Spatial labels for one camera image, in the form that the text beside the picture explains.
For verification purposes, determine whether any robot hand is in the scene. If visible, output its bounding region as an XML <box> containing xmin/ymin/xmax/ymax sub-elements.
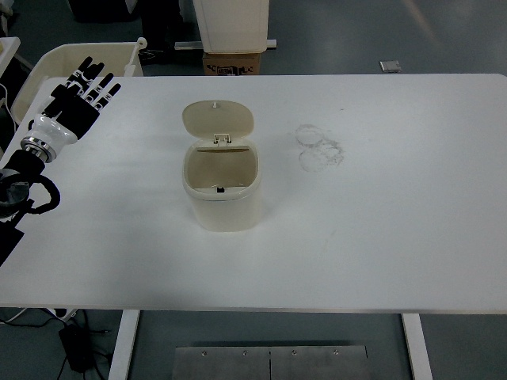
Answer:
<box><xmin>28</xmin><ymin>56</ymin><xmax>122</xmax><ymax>160</ymax></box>

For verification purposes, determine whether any cream plastic trash bin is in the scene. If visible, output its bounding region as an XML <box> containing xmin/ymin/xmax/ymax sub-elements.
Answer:
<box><xmin>181</xmin><ymin>100</ymin><xmax>264</xmax><ymax>233</ymax></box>

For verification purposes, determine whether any large white plastic crate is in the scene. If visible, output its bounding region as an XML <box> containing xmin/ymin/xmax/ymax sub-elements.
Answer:
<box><xmin>10</xmin><ymin>37</ymin><xmax>148</xmax><ymax>124</ymax></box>

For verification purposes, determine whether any silver metal bar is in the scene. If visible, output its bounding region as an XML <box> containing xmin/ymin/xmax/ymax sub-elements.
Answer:
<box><xmin>174</xmin><ymin>38</ymin><xmax>278</xmax><ymax>51</ymax></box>

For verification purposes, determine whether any brown cardboard box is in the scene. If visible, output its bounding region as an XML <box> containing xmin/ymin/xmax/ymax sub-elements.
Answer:
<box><xmin>202</xmin><ymin>51</ymin><xmax>262</xmax><ymax>76</ymax></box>

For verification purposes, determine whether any tall white plastic container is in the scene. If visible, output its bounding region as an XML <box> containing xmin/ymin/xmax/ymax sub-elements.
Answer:
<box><xmin>193</xmin><ymin>0</ymin><xmax>270</xmax><ymax>54</ymax></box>

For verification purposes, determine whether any black power adapter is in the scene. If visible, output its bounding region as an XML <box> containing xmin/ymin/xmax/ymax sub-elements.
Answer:
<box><xmin>58</xmin><ymin>324</ymin><xmax>97</xmax><ymax>374</ymax></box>

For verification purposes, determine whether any white table leg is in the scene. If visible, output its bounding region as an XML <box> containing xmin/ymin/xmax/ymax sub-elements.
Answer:
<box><xmin>401</xmin><ymin>312</ymin><xmax>433</xmax><ymax>380</ymax></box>
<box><xmin>107</xmin><ymin>310</ymin><xmax>141</xmax><ymax>380</ymax></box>

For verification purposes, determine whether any grey metal plate with screws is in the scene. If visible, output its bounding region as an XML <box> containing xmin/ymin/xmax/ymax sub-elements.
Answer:
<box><xmin>174</xmin><ymin>345</ymin><xmax>368</xmax><ymax>380</ymax></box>

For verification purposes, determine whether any black cable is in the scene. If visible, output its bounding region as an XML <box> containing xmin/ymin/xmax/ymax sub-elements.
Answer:
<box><xmin>0</xmin><ymin>308</ymin><xmax>114</xmax><ymax>380</ymax></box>

